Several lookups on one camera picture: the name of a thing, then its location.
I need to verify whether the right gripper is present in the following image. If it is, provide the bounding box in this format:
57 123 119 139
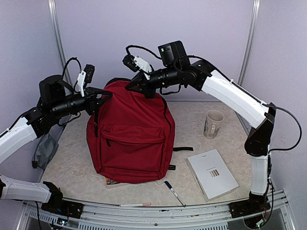
125 64 180 98

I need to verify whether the red student backpack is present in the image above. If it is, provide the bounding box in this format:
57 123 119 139
86 78 192 184

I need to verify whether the white book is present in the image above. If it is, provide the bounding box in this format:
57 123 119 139
186 149 239 201

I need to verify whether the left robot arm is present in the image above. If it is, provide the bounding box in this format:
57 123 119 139
0 75 112 218

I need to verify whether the cream ceramic mug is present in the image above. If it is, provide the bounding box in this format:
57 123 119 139
203 110 224 139

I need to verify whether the orange comic book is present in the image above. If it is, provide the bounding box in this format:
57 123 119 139
105 177 129 189

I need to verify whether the blue capped marker pen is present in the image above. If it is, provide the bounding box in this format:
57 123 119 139
164 181 186 207

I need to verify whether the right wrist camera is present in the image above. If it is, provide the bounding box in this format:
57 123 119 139
122 54 153 74

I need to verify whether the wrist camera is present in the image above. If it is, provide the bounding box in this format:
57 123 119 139
74 64 95 97
122 54 153 74

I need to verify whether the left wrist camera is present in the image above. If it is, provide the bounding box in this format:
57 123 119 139
74 64 95 97

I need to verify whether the grey pouch with cord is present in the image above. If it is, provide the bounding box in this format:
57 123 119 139
32 134 59 170

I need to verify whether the left frame post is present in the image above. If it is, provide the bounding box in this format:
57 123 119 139
48 0 66 68

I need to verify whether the frame post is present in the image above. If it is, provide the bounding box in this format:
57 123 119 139
238 0 261 86
48 0 66 68

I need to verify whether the right frame post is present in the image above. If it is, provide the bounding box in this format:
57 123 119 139
238 0 261 86

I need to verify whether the white pen on rail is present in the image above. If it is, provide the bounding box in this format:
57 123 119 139
119 203 151 207

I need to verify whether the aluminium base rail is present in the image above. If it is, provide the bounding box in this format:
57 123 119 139
16 189 295 230

